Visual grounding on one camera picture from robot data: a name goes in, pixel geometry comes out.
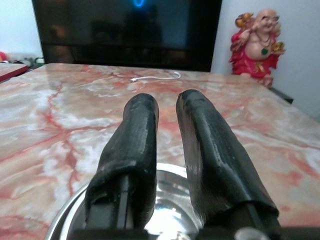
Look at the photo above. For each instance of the red soft toy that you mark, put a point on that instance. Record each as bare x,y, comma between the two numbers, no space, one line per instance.
3,56

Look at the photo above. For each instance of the black flat television screen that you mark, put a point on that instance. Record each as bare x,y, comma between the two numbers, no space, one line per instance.
130,32

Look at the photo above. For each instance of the red flat board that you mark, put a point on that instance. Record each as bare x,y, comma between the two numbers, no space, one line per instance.
11,70

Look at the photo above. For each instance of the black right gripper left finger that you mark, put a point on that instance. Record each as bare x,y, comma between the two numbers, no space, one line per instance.
132,150

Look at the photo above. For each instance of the shiny steel bowl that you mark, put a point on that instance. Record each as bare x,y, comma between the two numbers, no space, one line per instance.
172,200

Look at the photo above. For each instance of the laughing buddha statue red robe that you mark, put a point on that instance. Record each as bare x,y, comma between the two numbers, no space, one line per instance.
258,45

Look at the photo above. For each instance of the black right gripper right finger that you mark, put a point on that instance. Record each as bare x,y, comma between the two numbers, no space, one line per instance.
215,160

